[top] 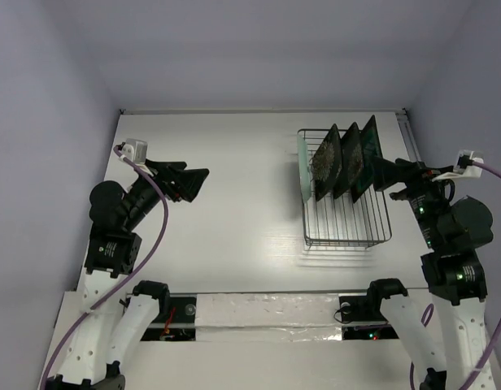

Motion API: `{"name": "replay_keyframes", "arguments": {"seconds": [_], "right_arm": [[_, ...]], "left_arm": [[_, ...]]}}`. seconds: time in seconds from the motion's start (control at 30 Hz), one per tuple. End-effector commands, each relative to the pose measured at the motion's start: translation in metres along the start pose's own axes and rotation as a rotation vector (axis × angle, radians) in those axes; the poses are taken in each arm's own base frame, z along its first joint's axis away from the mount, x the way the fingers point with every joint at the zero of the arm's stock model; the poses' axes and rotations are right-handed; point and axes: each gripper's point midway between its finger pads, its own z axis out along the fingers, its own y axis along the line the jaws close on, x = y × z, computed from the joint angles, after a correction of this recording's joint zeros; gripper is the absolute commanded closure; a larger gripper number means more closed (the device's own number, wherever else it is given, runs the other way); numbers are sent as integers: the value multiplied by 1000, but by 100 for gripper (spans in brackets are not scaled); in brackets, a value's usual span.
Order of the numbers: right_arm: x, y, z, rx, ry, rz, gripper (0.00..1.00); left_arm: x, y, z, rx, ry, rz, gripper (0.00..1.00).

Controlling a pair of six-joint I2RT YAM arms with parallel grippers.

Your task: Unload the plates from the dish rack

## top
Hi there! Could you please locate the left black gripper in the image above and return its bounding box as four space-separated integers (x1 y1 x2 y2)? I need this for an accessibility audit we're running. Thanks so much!
124 156 208 228

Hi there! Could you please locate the wire dish rack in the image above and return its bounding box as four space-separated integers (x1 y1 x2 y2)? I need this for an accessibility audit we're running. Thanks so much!
298 129 393 250

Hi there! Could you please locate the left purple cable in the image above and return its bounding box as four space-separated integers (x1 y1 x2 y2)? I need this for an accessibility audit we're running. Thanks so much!
37 145 171 390

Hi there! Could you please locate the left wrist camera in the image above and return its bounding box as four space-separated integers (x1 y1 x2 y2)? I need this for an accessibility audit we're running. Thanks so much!
120 138 148 166

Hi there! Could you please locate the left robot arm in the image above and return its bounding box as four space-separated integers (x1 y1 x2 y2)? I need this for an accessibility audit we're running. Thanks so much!
40 154 209 389

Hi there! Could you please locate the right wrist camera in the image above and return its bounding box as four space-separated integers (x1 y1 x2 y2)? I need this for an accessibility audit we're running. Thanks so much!
433 149 484 181

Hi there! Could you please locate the light green plate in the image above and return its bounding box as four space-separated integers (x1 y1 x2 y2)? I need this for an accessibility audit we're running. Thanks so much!
297 135 311 203

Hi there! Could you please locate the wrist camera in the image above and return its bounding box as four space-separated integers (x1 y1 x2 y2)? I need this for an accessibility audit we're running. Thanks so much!
120 138 148 166
433 149 484 181

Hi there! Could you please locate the black floral square plate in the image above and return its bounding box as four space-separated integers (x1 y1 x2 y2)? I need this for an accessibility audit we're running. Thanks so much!
311 123 342 202

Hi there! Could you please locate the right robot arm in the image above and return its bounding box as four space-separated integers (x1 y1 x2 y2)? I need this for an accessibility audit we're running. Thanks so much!
364 157 495 389

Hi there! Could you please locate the dark green square plate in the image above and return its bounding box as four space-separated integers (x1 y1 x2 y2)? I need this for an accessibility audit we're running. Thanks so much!
351 115 383 203

